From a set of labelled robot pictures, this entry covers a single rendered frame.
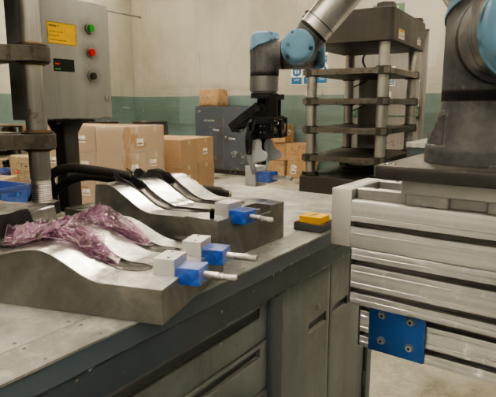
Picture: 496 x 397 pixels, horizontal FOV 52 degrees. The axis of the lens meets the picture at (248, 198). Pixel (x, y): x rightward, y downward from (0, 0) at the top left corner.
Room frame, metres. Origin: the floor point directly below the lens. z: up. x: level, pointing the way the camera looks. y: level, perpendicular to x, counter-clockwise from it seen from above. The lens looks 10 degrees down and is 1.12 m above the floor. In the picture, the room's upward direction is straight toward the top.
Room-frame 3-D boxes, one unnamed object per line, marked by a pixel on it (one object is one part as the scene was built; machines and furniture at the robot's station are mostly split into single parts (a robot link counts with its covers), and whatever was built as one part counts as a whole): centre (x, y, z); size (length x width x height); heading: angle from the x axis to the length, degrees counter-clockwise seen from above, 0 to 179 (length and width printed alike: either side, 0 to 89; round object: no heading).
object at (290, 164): (8.01, -0.67, 0.42); 0.86 x 0.33 x 0.83; 58
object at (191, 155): (6.27, 1.14, 0.37); 1.20 x 0.82 x 0.74; 66
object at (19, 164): (6.02, 2.50, 0.34); 0.63 x 0.45 x 0.40; 58
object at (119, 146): (5.34, 1.54, 0.47); 1.22 x 0.80 x 0.94; 62
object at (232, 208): (1.03, 0.00, 0.89); 0.13 x 0.05 x 0.05; 55
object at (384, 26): (5.68, -1.33, 1.03); 1.54 x 0.94 x 2.06; 148
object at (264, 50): (1.35, -0.05, 1.25); 0.09 x 0.08 x 0.11; 79
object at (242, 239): (1.23, 0.19, 0.87); 0.50 x 0.26 x 0.14; 56
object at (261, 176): (1.34, -0.06, 0.93); 0.13 x 0.05 x 0.05; 56
